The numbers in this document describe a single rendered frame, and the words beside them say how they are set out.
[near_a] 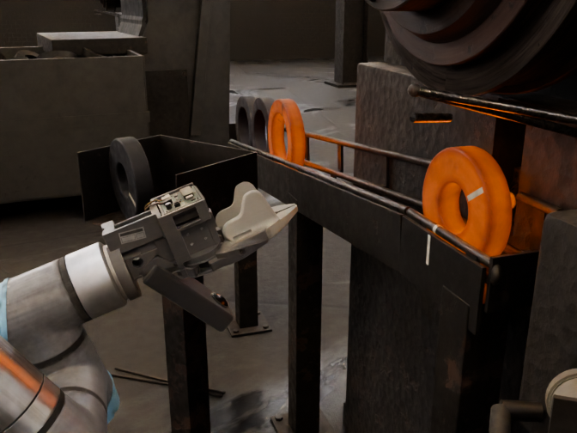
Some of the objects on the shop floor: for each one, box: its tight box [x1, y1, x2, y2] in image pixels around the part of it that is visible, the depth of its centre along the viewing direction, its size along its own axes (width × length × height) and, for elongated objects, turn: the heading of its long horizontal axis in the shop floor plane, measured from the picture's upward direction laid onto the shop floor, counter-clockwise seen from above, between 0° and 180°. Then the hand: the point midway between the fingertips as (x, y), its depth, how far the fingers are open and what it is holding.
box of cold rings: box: [0, 46, 150, 204], centre depth 320 cm, size 103×83×79 cm
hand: (288, 216), depth 74 cm, fingers closed
